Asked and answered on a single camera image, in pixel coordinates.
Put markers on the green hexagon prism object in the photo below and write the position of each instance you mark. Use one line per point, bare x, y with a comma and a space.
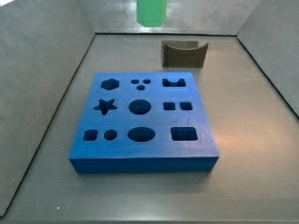
151, 12

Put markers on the blue shape sorting block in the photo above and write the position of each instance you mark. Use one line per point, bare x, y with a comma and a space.
143, 124

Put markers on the dark curved cradle stand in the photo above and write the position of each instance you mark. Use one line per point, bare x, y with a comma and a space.
183, 53

